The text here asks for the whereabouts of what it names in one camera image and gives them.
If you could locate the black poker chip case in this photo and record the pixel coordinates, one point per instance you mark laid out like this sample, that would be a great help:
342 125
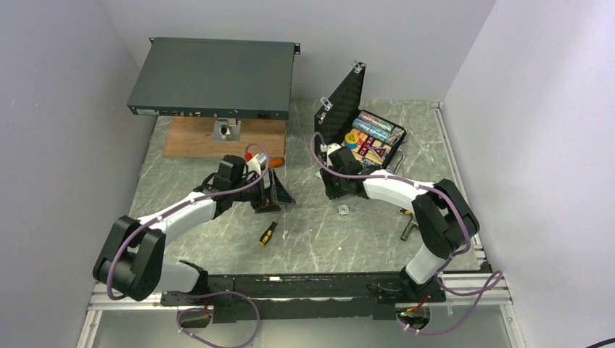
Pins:
340 113

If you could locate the yellow black handle screwdriver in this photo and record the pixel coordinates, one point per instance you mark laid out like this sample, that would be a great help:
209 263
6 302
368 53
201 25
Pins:
268 233

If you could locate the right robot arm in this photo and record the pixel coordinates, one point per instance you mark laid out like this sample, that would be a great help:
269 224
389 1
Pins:
445 220

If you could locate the wooden board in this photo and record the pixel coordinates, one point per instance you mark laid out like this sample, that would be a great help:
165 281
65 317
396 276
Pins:
192 137

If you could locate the dark green rack server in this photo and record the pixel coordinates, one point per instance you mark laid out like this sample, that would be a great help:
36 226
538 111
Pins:
203 77

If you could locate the grey metal T wrench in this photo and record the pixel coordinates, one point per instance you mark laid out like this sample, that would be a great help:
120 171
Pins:
408 229

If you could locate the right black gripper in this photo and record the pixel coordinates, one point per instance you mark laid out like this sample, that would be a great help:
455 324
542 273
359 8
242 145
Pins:
332 193

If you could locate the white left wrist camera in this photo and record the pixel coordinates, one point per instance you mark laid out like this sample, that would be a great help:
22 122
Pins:
255 162

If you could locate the blue yellow card deck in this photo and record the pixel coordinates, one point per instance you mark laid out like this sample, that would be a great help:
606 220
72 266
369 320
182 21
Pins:
368 156

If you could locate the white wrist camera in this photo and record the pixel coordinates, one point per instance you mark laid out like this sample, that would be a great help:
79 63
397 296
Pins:
329 148
255 162

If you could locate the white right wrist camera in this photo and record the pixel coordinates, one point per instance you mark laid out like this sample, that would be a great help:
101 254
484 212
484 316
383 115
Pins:
329 148

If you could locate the red triangular dealer token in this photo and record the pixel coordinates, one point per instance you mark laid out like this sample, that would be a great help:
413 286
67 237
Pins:
379 152

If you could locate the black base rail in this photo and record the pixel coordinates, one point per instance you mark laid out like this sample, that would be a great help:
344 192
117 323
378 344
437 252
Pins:
378 295

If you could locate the orange handle screwdriver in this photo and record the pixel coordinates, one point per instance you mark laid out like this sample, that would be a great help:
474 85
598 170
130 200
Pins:
276 162

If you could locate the blue yellow dealer button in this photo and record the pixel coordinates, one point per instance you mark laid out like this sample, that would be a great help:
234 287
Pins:
351 140

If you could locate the silver metal stand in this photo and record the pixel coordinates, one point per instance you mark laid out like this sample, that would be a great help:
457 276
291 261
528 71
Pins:
227 130

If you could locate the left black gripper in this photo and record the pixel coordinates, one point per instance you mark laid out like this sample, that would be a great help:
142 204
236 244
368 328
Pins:
263 204

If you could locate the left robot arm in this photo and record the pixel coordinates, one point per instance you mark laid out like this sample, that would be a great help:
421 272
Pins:
132 260

